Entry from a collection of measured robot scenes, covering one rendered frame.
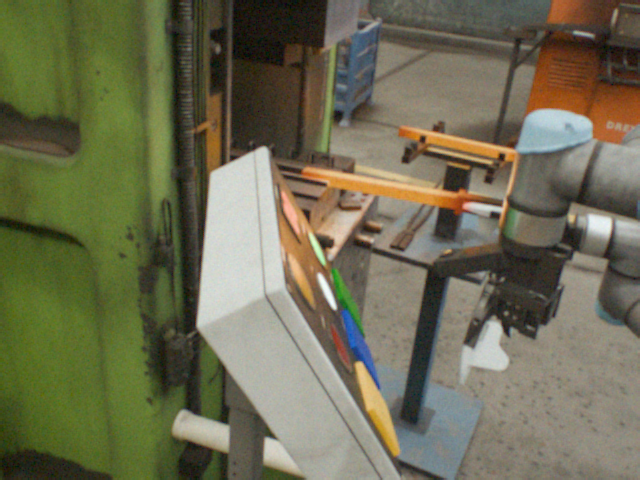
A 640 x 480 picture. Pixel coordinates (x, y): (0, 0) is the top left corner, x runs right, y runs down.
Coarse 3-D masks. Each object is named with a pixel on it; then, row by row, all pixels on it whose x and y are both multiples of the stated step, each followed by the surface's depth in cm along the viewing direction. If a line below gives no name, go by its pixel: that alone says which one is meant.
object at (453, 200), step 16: (320, 176) 126; (336, 176) 125; (352, 176) 126; (368, 192) 124; (384, 192) 123; (400, 192) 122; (416, 192) 121; (432, 192) 121; (448, 192) 121; (464, 192) 120; (464, 208) 120
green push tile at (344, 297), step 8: (336, 272) 85; (336, 280) 84; (336, 288) 82; (344, 288) 85; (344, 296) 81; (344, 304) 80; (352, 304) 86; (352, 312) 82; (360, 320) 86; (360, 328) 83
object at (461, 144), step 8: (400, 128) 172; (408, 128) 172; (408, 136) 171; (416, 136) 170; (432, 136) 168; (440, 136) 168; (448, 136) 169; (440, 144) 168; (448, 144) 167; (456, 144) 166; (464, 144) 165; (472, 144) 164; (480, 144) 165; (472, 152) 165; (480, 152) 164; (488, 152) 163; (496, 152) 163; (504, 152) 162; (512, 152) 161; (512, 160) 162
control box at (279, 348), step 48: (240, 192) 71; (288, 192) 81; (240, 240) 61; (288, 240) 64; (240, 288) 54; (288, 288) 52; (240, 336) 53; (288, 336) 53; (240, 384) 55; (288, 384) 56; (336, 384) 56; (288, 432) 58; (336, 432) 59
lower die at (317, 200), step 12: (276, 156) 137; (324, 168) 133; (336, 168) 134; (288, 180) 126; (300, 180) 126; (312, 180) 125; (324, 180) 125; (300, 192) 122; (312, 192) 122; (324, 192) 124; (336, 192) 133; (300, 204) 119; (312, 204) 119; (324, 204) 126; (336, 204) 135; (312, 216) 119; (324, 216) 128; (312, 228) 121
